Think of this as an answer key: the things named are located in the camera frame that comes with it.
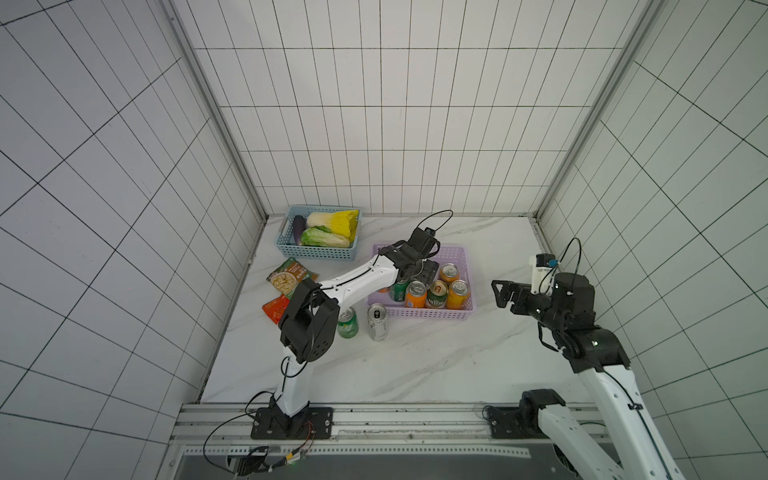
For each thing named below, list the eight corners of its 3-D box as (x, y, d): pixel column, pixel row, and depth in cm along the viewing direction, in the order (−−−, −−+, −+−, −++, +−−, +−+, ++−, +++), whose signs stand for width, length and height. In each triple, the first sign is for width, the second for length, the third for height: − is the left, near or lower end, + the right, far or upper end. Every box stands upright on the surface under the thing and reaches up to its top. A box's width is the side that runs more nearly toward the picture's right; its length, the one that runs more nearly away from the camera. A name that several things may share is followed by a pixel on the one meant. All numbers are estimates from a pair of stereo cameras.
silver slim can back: (369, 341, 88) (366, 322, 77) (370, 324, 92) (367, 303, 81) (387, 341, 88) (387, 322, 77) (387, 324, 92) (387, 303, 81)
